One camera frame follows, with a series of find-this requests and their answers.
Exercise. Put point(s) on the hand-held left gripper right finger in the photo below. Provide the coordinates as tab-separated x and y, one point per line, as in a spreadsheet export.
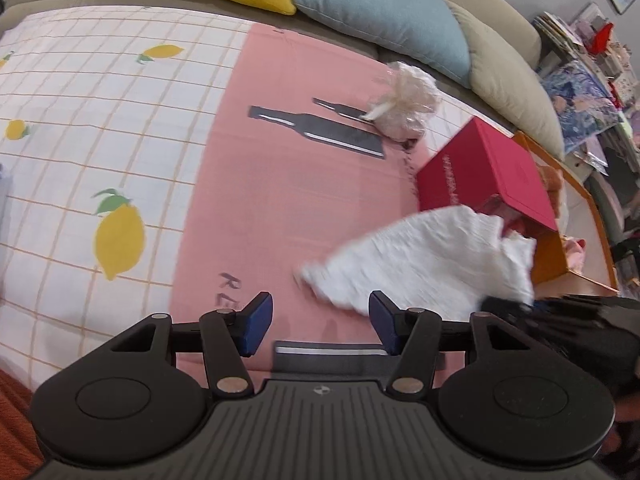
385	320

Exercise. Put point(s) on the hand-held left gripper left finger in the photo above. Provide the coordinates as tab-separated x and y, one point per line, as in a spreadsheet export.
257	320

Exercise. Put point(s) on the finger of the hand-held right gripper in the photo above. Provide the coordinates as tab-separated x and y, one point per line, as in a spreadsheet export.
505	306

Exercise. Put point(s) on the orange box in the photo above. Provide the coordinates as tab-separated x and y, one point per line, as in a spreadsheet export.
550	260

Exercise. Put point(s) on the white crinkled cloth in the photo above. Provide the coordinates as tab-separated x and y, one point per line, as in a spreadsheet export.
425	260

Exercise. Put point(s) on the pink white crochet pouch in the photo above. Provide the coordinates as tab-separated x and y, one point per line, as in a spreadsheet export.
575	251

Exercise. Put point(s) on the pink printed cloth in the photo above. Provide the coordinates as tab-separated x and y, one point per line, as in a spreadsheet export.
280	185

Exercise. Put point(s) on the red box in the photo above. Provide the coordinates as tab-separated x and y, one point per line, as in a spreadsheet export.
480	170

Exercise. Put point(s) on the blue patterned bag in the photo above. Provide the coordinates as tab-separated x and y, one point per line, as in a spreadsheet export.
580	100

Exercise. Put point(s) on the clear plastic bag white filling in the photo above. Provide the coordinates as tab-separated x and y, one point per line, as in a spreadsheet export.
405	95

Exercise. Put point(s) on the beige sofa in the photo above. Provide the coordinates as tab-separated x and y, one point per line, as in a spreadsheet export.
505	75

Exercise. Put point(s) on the white lemon print sheet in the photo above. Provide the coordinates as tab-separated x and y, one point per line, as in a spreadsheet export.
100	110

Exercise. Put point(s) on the orange knitted blanket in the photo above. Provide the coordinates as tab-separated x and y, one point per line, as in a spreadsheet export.
15	425

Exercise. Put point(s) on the cluttered shelf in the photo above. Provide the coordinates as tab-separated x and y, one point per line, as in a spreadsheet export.
575	35

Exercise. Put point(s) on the blue pillow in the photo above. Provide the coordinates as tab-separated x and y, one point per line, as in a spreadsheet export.
385	20

